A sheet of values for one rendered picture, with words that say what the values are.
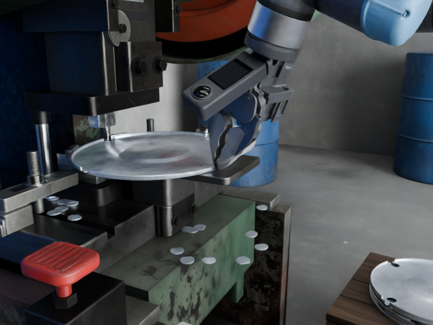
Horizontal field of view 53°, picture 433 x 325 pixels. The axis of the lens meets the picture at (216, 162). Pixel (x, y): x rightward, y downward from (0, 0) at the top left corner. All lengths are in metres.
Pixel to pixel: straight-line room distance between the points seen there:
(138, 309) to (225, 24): 0.69
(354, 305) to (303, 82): 3.11
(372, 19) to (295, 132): 3.68
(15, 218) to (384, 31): 0.55
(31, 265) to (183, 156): 0.35
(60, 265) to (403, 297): 0.88
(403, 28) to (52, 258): 0.44
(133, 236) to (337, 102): 3.44
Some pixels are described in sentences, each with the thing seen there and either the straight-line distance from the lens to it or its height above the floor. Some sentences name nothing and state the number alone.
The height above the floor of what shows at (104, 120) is 0.83.
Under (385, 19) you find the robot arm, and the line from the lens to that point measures 0.52.
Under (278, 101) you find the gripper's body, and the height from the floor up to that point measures 0.89.
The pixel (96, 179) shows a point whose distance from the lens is 0.79.
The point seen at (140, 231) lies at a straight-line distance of 0.74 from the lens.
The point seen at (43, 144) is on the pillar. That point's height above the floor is 0.80.
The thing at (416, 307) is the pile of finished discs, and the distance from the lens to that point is 1.15.
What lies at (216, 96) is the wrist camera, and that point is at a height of 0.91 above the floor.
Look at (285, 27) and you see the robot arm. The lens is 0.57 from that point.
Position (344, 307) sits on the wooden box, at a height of 0.35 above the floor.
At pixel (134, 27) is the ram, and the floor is 1.00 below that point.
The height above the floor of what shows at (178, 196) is 0.71.
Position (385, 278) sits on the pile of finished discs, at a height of 0.39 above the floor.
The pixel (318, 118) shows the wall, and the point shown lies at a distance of 4.10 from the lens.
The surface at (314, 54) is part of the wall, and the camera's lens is 4.06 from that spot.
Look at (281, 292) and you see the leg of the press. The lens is 1.05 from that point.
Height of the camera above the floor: 0.98
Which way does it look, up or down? 16 degrees down
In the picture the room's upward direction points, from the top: straight up
